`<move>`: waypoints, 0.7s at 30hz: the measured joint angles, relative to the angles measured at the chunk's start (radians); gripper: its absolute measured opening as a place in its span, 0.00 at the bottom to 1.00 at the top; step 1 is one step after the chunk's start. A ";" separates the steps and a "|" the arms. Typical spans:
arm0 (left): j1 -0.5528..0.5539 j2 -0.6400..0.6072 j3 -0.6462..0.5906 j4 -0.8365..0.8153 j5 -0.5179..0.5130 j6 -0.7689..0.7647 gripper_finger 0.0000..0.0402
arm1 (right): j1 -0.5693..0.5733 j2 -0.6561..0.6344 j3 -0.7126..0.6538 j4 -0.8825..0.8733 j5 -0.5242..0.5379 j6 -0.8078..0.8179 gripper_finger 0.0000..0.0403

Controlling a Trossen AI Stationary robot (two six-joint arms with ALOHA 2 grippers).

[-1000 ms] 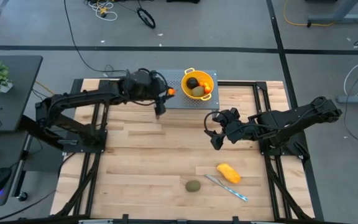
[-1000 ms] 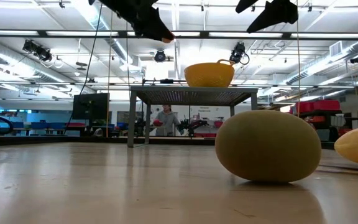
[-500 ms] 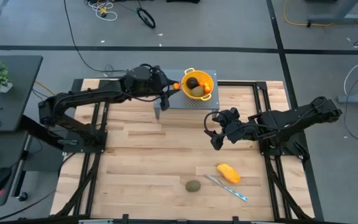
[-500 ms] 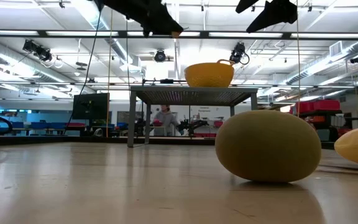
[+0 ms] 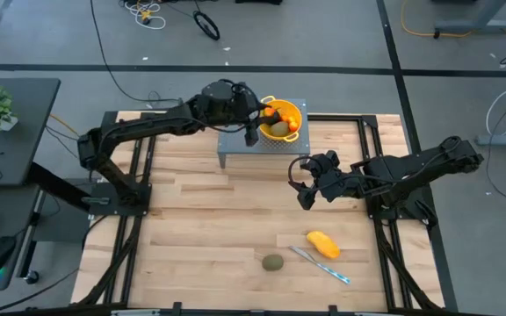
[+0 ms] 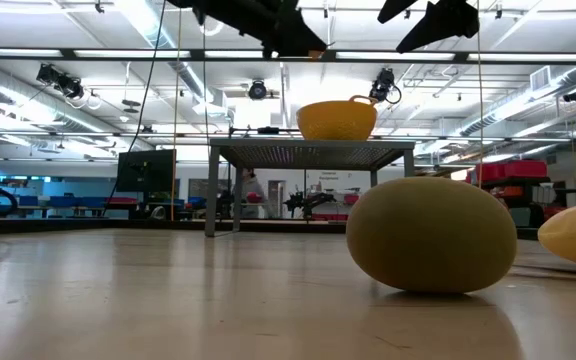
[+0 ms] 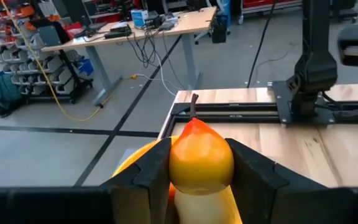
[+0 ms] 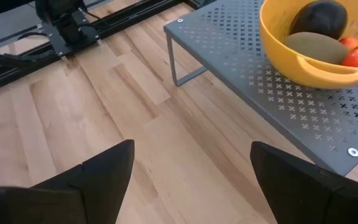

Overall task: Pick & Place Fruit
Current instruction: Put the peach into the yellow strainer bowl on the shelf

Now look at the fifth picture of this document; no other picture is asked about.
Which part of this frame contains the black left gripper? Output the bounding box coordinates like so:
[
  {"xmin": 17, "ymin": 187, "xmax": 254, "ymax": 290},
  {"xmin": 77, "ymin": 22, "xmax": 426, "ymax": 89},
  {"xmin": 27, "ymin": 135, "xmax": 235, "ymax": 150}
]
[{"xmin": 230, "ymin": 85, "xmax": 277, "ymax": 147}]

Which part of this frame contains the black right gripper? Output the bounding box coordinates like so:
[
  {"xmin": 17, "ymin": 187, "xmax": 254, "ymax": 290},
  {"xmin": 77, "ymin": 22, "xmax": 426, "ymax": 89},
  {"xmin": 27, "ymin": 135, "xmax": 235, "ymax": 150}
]
[{"xmin": 297, "ymin": 151, "xmax": 362, "ymax": 211}]

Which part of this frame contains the brown-green kiwi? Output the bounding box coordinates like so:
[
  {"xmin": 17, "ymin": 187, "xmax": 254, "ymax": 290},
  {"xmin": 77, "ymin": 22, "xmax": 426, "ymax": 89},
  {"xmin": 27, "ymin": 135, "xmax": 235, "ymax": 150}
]
[
  {"xmin": 271, "ymin": 121, "xmax": 291, "ymax": 138},
  {"xmin": 261, "ymin": 253, "xmax": 286, "ymax": 272}
]

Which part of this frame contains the yellow plastic colander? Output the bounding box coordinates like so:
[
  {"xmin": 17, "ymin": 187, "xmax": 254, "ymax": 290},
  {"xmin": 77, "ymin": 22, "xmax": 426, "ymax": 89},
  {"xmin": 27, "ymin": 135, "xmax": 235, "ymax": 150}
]
[{"xmin": 257, "ymin": 95, "xmax": 304, "ymax": 143}]

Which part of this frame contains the yellow mango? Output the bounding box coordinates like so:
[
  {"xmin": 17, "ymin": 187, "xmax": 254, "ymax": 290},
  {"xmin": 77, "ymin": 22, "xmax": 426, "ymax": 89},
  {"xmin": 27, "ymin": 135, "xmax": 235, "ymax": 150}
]
[{"xmin": 306, "ymin": 230, "xmax": 342, "ymax": 260}]

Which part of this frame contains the knife with blue patterned handle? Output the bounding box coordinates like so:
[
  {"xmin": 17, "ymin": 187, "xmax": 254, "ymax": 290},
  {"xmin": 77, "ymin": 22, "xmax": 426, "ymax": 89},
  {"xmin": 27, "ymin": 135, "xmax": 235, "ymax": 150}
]
[{"xmin": 288, "ymin": 245, "xmax": 351, "ymax": 285}]

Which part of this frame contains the grey perforated metal stand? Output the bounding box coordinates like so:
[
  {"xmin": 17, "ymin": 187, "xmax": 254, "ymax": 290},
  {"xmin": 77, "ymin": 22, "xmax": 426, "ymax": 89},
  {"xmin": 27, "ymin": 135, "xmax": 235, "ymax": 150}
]
[{"xmin": 217, "ymin": 97, "xmax": 311, "ymax": 170}]

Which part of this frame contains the grey desk foot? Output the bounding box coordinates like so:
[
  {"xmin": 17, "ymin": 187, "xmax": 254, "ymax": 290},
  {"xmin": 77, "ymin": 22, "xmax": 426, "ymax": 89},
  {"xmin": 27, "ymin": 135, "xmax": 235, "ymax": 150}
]
[
  {"xmin": 432, "ymin": 0, "xmax": 506, "ymax": 40},
  {"xmin": 474, "ymin": 133, "xmax": 506, "ymax": 147}
]

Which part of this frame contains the black desk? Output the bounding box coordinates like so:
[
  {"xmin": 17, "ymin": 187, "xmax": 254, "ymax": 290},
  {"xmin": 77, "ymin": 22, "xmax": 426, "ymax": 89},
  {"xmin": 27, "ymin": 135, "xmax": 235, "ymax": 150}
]
[{"xmin": 0, "ymin": 77, "xmax": 61, "ymax": 188}]

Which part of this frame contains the grey side table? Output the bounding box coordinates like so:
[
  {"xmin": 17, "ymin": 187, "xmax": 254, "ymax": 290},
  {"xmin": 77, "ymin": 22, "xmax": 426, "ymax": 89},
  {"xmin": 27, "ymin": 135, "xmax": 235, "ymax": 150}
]
[{"xmin": 0, "ymin": 183, "xmax": 46, "ymax": 291}]

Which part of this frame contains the black aluminium rig frame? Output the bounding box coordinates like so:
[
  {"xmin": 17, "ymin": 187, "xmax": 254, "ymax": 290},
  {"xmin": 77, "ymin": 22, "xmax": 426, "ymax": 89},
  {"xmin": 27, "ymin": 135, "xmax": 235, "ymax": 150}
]
[{"xmin": 70, "ymin": 111, "xmax": 459, "ymax": 316}]

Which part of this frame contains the black cable coil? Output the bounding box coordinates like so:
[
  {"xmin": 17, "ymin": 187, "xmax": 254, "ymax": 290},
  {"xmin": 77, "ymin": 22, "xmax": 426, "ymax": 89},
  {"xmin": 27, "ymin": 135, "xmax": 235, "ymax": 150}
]
[{"xmin": 192, "ymin": 10, "xmax": 221, "ymax": 42}]

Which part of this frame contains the white cable bundle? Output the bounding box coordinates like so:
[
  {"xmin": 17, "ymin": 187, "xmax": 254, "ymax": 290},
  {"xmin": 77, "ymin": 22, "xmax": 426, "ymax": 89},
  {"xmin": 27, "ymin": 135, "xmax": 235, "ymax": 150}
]
[{"xmin": 119, "ymin": 0, "xmax": 167, "ymax": 31}]

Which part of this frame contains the yellow floor cable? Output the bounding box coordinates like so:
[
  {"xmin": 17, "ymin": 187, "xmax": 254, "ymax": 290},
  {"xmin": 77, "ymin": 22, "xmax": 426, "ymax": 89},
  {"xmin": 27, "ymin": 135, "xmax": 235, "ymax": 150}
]
[{"xmin": 400, "ymin": 0, "xmax": 506, "ymax": 53}]

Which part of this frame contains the long black floor cable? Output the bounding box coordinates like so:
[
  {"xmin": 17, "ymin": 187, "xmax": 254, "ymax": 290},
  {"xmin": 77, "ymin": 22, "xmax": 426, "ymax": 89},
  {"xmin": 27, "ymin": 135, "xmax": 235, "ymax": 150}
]
[{"xmin": 89, "ymin": 0, "xmax": 184, "ymax": 106}]

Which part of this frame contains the thin yellow cable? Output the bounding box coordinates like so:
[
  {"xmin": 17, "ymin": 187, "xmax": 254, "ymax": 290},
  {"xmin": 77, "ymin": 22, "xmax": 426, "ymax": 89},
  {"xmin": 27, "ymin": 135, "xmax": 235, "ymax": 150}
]
[{"xmin": 49, "ymin": 113, "xmax": 107, "ymax": 154}]

